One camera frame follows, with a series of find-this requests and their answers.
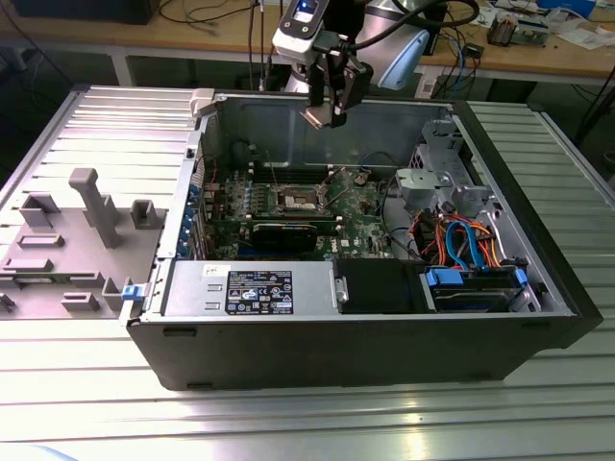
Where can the black drive bay shroud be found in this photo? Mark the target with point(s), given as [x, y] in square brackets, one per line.
[375, 288]

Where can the wooden desk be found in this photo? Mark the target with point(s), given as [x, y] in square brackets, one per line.
[202, 36]

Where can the blue case latch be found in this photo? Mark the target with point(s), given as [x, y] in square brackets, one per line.
[132, 293]

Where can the grey parts rack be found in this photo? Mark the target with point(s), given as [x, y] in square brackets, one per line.
[72, 259]

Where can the brown transformer device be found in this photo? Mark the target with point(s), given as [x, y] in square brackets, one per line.
[502, 31]

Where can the hard disk in blue carrier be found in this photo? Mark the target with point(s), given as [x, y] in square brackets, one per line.
[471, 300]

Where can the metal drive cage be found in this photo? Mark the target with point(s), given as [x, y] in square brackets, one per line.
[423, 180]

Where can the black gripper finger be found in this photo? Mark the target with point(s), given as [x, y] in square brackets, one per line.
[317, 84]
[348, 86]

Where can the black PC case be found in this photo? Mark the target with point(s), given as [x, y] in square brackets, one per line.
[336, 355]

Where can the green motherboard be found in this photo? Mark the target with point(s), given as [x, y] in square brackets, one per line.
[355, 230]

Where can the blue box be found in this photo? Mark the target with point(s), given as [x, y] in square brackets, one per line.
[567, 6]

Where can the white paper sheets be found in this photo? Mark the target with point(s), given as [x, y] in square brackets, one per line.
[583, 38]

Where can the black graphics card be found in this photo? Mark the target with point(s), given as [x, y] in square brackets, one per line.
[283, 237]

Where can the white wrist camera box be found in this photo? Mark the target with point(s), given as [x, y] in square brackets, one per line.
[298, 33]

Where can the silver CPU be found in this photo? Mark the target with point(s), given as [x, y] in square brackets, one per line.
[317, 116]

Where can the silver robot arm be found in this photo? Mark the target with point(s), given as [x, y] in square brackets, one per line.
[384, 29]

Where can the black flat device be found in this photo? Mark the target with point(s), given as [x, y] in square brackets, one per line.
[81, 9]

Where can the coin battery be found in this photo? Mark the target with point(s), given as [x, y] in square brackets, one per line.
[360, 180]

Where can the green circuit board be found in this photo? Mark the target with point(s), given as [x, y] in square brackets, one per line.
[531, 33]

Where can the small black box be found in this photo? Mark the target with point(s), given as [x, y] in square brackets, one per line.
[474, 50]

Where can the grey power supply unit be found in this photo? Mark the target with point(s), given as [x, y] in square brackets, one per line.
[192, 288]

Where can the tall black box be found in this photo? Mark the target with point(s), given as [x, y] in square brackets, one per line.
[437, 29]

